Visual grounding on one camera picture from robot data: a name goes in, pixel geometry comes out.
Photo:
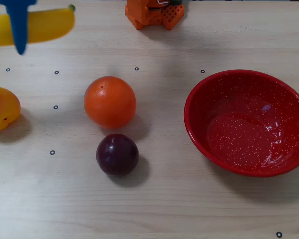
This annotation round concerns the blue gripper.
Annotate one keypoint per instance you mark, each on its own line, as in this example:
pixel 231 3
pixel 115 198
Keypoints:
pixel 18 23

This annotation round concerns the yellow toy banana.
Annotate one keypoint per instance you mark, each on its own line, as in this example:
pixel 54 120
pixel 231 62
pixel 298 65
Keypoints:
pixel 47 25

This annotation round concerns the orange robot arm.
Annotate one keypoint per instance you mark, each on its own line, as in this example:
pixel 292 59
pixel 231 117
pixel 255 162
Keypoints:
pixel 139 15

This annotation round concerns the red speckled bowl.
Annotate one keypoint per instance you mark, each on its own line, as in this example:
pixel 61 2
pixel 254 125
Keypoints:
pixel 246 124

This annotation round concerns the yellow orange toy peach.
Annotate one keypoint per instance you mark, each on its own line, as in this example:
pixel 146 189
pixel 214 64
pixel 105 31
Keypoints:
pixel 2 109

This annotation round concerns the orange toy fruit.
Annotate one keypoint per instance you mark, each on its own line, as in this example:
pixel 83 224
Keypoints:
pixel 109 102

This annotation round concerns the dark purple toy plum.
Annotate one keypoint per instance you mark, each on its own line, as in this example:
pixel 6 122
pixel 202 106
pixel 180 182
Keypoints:
pixel 117 154

